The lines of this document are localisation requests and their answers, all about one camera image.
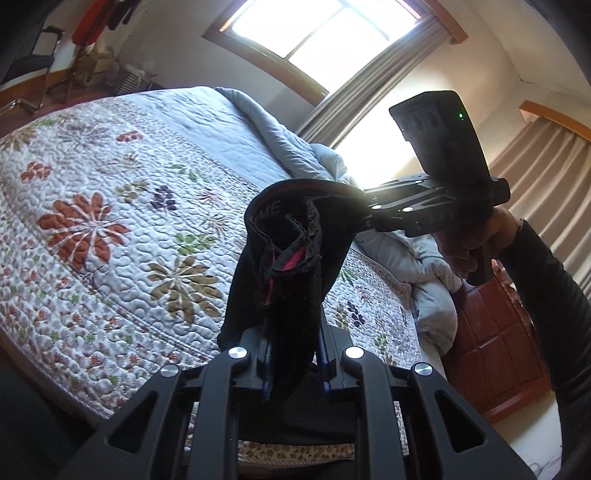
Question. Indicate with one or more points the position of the beige curtain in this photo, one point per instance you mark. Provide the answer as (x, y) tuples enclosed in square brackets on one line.
[(554, 184)]

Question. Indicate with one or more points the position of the person's right forearm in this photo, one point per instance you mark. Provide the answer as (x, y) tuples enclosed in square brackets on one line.
[(554, 323)]

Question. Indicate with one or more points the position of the grey curtain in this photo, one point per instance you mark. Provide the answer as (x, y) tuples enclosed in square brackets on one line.
[(369, 87)]

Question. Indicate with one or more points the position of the red hanging bag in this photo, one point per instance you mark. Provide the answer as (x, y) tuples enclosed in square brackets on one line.
[(90, 23)]

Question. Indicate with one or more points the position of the floral quilted bedspread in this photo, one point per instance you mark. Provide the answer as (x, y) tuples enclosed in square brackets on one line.
[(115, 184)]

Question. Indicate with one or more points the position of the grey duvet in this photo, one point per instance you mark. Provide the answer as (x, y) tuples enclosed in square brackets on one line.
[(429, 295)]

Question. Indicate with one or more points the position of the black office chair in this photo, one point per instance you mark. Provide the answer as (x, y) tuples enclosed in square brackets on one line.
[(27, 62)]

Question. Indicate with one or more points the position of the wooden framed window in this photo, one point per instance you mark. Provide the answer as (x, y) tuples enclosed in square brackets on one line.
[(323, 32)]

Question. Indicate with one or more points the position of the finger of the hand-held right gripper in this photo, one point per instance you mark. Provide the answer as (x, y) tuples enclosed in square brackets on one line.
[(392, 208), (392, 189)]

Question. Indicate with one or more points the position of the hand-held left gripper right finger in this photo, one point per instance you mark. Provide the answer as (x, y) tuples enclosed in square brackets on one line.
[(337, 364)]

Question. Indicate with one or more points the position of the dark hanging coat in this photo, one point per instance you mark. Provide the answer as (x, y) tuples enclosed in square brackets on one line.
[(122, 14)]

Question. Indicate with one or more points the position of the person's right hand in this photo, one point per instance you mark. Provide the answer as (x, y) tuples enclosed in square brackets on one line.
[(457, 258)]

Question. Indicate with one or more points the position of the cardboard box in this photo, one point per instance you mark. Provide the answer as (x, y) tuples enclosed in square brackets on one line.
[(94, 64)]

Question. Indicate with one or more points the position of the black pants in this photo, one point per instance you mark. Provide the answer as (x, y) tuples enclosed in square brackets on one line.
[(286, 286)]

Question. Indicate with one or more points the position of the wooden bed headboard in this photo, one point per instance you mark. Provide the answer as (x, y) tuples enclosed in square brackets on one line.
[(494, 350)]

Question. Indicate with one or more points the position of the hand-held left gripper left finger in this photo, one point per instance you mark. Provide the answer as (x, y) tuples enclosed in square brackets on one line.
[(251, 367)]

